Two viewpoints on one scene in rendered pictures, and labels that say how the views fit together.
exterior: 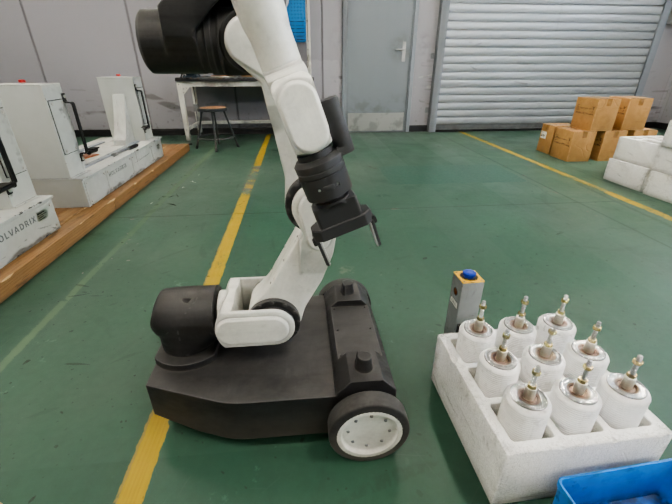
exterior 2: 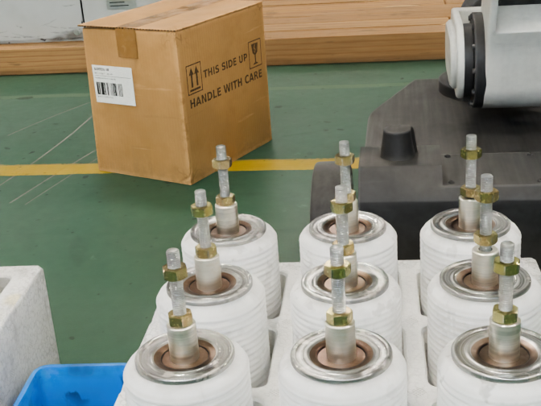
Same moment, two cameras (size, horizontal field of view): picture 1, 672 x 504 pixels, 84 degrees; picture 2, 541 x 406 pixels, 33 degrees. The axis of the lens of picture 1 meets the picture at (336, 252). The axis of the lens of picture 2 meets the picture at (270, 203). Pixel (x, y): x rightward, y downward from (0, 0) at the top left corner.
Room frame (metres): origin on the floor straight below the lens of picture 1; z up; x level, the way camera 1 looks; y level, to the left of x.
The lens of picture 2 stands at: (0.83, -1.22, 0.61)
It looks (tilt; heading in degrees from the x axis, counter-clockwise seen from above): 22 degrees down; 104
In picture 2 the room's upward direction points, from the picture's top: 4 degrees counter-clockwise
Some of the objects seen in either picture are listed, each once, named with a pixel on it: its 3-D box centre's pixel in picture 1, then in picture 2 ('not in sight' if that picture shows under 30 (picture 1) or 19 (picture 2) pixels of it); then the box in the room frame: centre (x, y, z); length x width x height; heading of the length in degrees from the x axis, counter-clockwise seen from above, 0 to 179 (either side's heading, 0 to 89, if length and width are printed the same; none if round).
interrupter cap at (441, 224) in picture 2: (478, 328); (470, 225); (0.82, -0.39, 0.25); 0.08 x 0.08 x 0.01
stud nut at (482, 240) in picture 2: not in sight; (485, 237); (0.83, -0.51, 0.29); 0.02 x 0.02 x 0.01; 60
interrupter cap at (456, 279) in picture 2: (518, 325); (485, 280); (0.83, -0.51, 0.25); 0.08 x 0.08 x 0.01
